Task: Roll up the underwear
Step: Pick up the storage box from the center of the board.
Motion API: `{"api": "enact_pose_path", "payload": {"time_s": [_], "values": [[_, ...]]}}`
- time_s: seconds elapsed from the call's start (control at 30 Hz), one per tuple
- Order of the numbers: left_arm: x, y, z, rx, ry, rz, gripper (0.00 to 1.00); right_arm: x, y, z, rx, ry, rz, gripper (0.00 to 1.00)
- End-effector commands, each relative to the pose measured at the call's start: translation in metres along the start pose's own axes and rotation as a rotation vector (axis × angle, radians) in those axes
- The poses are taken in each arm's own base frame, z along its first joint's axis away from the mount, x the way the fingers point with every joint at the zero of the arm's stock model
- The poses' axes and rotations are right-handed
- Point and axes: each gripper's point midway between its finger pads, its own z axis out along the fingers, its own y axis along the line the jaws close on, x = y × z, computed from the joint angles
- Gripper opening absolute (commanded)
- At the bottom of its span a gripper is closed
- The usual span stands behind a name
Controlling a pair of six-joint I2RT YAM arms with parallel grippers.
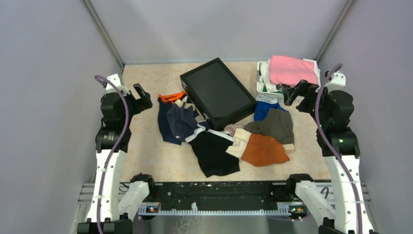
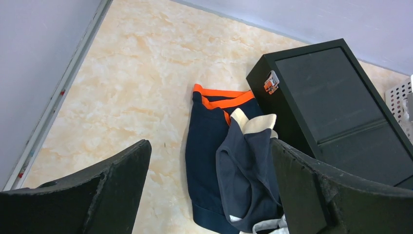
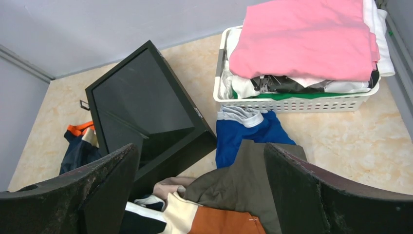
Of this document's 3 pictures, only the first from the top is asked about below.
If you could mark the white cloths in basket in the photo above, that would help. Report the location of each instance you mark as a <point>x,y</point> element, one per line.
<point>267,77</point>

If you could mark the royal blue underwear white trim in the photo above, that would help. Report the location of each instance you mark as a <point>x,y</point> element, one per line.
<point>264,104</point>

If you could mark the pink folded cloth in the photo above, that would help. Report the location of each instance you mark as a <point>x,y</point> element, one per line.
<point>284,70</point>

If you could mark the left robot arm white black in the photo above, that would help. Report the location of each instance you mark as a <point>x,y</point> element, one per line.
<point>109,214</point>

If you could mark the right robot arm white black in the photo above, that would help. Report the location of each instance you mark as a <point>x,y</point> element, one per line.
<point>331,107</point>

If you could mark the black display case glass lid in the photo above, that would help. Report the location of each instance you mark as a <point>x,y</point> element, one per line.
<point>217,94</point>

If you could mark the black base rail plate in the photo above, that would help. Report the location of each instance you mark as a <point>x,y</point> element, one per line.
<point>222,196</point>

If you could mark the olive grey underwear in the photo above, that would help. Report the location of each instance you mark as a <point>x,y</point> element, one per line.
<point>277,124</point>

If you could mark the dark blue underwear cream waistband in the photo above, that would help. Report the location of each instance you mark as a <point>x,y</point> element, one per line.
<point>184,119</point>

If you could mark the white plastic basket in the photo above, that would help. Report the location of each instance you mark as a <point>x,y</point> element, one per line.
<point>269,88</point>

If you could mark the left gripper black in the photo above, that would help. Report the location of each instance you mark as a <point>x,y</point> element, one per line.
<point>140,104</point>

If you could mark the black underwear white trim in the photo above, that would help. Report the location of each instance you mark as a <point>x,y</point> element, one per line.
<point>209,147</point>

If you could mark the orange underwear cream waistband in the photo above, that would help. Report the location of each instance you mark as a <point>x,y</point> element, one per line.
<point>257,150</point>

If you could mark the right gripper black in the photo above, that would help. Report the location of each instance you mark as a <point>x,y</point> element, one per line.
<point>300,90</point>

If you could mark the pale pink underwear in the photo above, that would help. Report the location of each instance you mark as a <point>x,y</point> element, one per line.
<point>231,128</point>

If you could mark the navy underwear orange waistband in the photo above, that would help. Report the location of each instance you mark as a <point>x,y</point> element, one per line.
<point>165,103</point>

